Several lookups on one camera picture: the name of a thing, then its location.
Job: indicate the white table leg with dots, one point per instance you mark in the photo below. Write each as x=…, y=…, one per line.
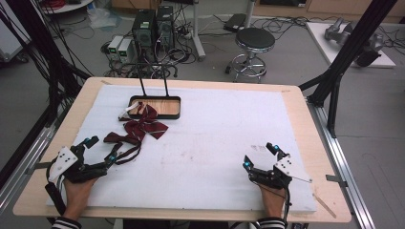
x=198, y=35

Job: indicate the round white table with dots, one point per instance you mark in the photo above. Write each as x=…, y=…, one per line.
x=67, y=7

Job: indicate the metal bracket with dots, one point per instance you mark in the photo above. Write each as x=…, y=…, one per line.
x=336, y=180
x=39, y=166

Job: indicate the flat black box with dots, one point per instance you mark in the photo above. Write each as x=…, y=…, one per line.
x=235, y=22

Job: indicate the white board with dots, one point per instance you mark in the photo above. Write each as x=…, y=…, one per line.
x=321, y=41

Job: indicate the aluminium rail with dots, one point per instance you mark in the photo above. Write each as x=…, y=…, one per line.
x=340, y=159
x=22, y=159

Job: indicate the black rack with wooden base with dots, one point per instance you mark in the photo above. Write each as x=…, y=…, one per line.
x=167, y=107

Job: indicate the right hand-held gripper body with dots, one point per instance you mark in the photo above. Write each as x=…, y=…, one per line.
x=273, y=178

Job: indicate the person's left hand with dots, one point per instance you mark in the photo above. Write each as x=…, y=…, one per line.
x=76, y=197

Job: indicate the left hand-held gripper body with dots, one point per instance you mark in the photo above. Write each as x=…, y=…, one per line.
x=79, y=170

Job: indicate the small white power supply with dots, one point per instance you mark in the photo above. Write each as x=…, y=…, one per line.
x=114, y=46
x=125, y=51

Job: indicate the black metal frame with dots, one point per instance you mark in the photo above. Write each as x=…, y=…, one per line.
x=35, y=35
x=350, y=47

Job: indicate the black computer tower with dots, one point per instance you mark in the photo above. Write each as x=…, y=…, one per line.
x=144, y=28
x=165, y=25

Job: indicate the clear plastic bag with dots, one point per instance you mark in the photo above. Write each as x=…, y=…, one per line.
x=102, y=17

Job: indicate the person's right hand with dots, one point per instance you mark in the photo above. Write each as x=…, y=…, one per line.
x=273, y=202

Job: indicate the thin wooden stick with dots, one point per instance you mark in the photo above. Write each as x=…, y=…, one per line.
x=324, y=206

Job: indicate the dark red striped bow tie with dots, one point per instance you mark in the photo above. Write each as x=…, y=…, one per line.
x=141, y=127

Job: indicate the white foam mat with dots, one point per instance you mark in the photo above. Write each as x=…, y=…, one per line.
x=207, y=152

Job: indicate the black round stool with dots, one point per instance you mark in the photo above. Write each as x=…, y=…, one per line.
x=254, y=39

